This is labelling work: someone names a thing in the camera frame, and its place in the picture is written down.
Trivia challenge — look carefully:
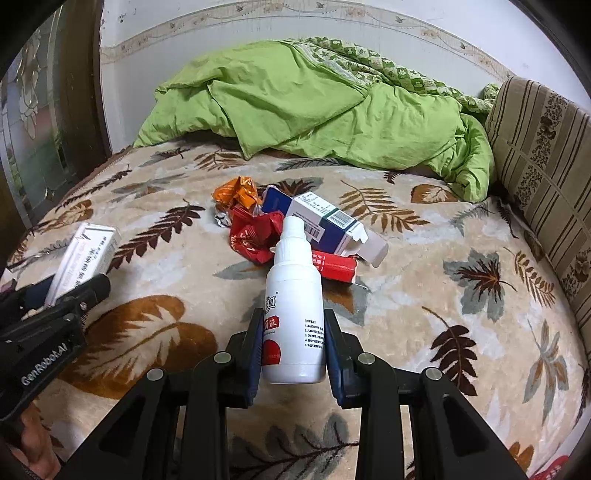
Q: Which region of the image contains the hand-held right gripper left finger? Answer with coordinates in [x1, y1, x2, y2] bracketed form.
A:
[69, 307, 266, 480]

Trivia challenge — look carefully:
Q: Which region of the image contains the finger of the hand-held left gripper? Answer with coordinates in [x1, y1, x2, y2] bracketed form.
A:
[46, 273, 112, 319]
[0, 282, 51, 319]

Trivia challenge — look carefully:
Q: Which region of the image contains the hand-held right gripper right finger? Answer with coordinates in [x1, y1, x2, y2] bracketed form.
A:
[323, 308, 527, 480]

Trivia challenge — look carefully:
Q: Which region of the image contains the white and silver box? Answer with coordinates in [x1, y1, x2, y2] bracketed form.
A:
[44, 222, 122, 309]

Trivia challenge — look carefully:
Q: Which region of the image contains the white plastic bottle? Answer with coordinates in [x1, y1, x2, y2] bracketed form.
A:
[261, 215, 328, 385]

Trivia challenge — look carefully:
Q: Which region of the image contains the torn red medicine box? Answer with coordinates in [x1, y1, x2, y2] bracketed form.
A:
[311, 251, 358, 284]

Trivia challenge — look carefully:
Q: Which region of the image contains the blue and white medicine box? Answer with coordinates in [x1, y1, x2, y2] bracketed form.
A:
[262, 185, 389, 268]

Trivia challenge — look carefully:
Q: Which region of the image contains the orange wrapper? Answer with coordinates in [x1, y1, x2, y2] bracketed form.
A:
[211, 176, 259, 215]

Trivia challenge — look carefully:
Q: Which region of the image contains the person's left hand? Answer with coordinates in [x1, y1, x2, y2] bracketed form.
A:
[18, 408, 63, 469]

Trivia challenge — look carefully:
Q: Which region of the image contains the leaf print blanket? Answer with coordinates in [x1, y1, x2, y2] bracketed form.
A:
[0, 138, 591, 480]

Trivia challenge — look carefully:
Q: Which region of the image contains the red snack wrapper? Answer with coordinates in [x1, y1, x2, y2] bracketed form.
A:
[231, 206, 287, 241]
[229, 226, 278, 265]

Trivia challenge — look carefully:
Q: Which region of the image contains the wooden glass door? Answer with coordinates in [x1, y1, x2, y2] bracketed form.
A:
[0, 0, 112, 273]

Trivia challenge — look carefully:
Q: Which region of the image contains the green quilt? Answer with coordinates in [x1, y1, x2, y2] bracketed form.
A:
[133, 38, 502, 204]

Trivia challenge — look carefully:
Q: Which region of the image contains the striped brown pillow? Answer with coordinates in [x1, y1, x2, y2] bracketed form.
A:
[485, 76, 591, 319]

